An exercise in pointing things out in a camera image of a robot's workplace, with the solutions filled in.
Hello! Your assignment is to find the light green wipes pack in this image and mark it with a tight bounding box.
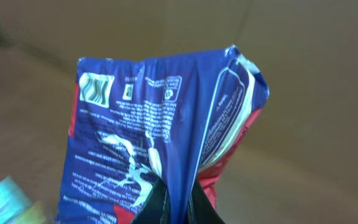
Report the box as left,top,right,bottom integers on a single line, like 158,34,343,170
0,176,32,224

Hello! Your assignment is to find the green yellow juice carton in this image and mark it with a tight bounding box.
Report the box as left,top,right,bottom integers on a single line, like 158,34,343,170
7,202,47,224

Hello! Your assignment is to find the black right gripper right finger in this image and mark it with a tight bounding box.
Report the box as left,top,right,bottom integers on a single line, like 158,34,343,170
186,181,225,224

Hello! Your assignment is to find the purple red tissue pack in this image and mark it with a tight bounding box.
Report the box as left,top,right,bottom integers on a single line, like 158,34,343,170
56,45,270,224

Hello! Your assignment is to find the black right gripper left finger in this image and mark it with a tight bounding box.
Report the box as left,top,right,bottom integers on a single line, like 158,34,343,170
131,179,170,224

